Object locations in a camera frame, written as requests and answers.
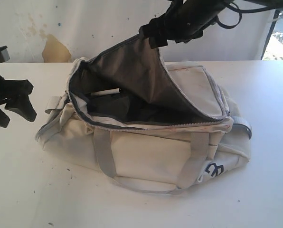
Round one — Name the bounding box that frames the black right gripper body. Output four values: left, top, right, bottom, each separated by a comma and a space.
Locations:
165, 0, 226, 43

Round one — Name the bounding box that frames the white marker with black cap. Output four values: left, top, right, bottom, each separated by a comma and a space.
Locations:
90, 88, 121, 96

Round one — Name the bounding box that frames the white canvas duffel bag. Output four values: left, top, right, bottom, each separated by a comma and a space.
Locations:
35, 36, 252, 194

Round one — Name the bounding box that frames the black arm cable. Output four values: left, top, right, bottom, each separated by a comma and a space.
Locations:
215, 0, 275, 30

